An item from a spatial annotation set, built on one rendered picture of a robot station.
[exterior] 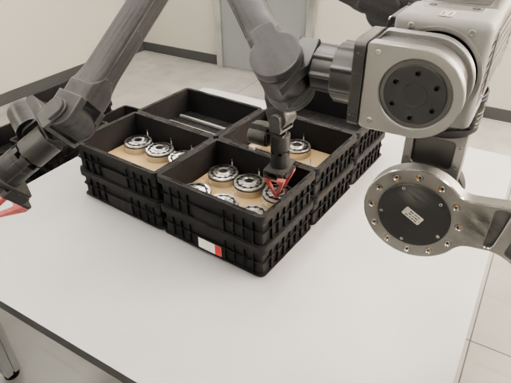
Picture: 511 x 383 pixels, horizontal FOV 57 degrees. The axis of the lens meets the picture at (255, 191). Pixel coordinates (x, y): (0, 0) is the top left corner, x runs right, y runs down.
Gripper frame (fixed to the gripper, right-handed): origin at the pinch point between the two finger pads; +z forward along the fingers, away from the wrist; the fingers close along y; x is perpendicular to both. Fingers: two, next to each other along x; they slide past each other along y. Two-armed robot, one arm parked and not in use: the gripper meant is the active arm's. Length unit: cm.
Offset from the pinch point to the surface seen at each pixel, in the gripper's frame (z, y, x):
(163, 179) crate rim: -5.4, 18.3, -30.1
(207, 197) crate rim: -5.7, 20.4, -13.0
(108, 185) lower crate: 7, 15, -58
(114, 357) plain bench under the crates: 17, 63, -15
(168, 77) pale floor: 88, -254, -241
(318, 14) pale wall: 23, -305, -105
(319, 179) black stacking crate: 0.0, -11.4, 9.0
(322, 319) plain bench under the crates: 17.0, 27.7, 26.4
